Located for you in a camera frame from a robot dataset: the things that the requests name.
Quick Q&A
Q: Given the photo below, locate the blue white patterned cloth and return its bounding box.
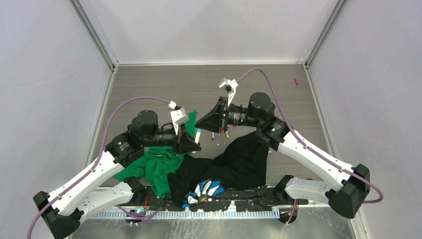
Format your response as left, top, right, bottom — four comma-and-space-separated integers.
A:
182, 179, 225, 208

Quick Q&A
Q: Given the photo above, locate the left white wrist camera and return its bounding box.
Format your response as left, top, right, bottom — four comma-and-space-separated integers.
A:
168, 101, 189, 135

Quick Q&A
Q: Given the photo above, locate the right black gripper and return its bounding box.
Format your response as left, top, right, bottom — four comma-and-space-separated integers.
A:
195, 97, 262, 134

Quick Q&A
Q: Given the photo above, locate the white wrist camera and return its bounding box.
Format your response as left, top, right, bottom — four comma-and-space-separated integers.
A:
168, 101, 189, 135
219, 78, 238, 106

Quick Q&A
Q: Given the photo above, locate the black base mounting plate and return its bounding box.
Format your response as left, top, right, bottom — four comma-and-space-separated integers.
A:
121, 186, 294, 212

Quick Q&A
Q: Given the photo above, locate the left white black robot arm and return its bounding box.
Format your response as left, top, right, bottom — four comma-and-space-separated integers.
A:
33, 108, 201, 239

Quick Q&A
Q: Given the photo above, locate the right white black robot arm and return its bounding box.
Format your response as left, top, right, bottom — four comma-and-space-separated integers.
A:
196, 92, 370, 219

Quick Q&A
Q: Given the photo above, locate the green cloth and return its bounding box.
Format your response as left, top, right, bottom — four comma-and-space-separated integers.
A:
106, 110, 195, 198

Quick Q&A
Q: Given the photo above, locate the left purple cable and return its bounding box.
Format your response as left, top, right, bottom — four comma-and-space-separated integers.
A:
26, 96, 175, 239

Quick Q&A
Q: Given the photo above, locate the black cloth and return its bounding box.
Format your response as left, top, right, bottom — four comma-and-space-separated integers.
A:
168, 132, 269, 207

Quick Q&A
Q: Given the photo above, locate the aluminium front rail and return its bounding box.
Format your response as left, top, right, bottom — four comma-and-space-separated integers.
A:
62, 184, 361, 221

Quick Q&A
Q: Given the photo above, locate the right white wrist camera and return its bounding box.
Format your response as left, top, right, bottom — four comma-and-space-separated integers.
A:
219, 78, 238, 106

